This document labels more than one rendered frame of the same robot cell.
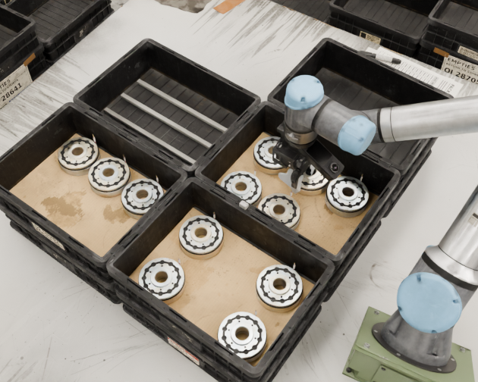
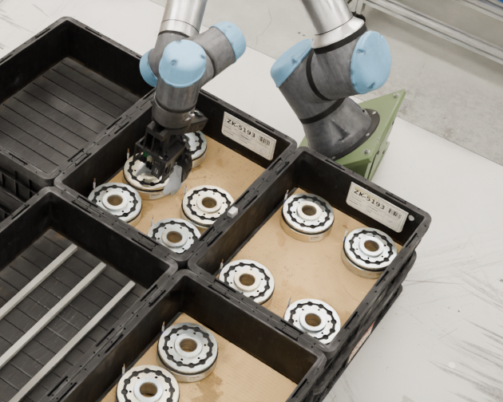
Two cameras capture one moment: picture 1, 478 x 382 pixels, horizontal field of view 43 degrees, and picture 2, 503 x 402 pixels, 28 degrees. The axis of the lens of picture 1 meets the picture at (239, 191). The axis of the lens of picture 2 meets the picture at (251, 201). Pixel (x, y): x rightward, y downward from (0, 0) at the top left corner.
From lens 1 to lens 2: 1.54 m
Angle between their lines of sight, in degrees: 58
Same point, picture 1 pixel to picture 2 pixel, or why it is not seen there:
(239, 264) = (275, 255)
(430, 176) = not seen: hidden behind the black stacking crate
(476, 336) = not seen: hidden behind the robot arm
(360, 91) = not seen: outside the picture
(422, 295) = (371, 57)
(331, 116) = (216, 47)
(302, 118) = (205, 77)
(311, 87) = (187, 47)
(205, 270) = (287, 289)
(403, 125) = (197, 16)
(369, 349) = (370, 149)
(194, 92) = not seen: outside the picture
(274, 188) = (162, 214)
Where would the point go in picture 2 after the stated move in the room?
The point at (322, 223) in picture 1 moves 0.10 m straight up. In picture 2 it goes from (213, 176) to (219, 140)
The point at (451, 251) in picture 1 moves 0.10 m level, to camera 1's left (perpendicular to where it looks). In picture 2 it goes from (342, 18) to (347, 51)
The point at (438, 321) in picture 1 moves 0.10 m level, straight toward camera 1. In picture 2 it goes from (387, 58) to (429, 82)
